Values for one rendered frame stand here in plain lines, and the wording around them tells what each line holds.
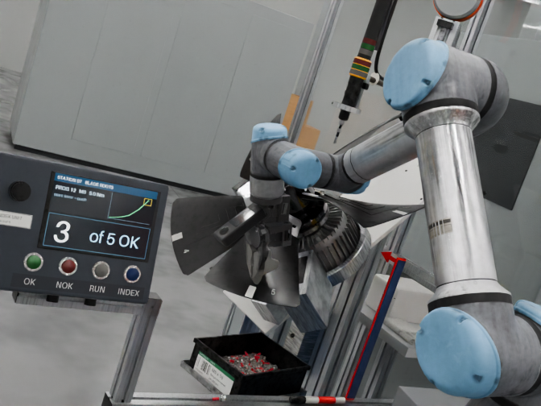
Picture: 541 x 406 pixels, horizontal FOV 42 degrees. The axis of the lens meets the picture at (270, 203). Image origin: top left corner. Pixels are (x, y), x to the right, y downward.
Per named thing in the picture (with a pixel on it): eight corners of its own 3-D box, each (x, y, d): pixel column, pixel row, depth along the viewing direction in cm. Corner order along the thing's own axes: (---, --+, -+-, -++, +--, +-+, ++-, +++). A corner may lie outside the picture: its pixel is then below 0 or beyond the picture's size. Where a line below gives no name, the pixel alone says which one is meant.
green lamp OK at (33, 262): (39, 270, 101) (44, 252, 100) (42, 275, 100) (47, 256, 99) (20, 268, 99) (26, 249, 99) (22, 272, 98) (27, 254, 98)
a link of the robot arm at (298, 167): (342, 159, 141) (312, 145, 150) (296, 149, 135) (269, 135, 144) (330, 196, 142) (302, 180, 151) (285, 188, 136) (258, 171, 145)
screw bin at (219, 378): (252, 358, 170) (261, 331, 169) (302, 394, 159) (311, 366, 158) (183, 366, 154) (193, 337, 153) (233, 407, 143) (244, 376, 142)
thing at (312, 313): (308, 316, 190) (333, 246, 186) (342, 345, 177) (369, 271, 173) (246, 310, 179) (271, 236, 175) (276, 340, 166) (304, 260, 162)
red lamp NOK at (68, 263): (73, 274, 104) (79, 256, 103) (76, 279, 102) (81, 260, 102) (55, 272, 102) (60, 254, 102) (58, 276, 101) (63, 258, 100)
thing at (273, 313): (263, 319, 185) (279, 300, 188) (279, 325, 181) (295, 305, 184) (249, 299, 181) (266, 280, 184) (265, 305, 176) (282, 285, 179)
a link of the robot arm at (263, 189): (260, 182, 147) (242, 171, 154) (258, 203, 149) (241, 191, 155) (291, 179, 151) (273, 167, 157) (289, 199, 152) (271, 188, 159)
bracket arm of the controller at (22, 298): (151, 308, 121) (156, 292, 121) (158, 316, 119) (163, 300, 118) (11, 295, 109) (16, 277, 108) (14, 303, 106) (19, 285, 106)
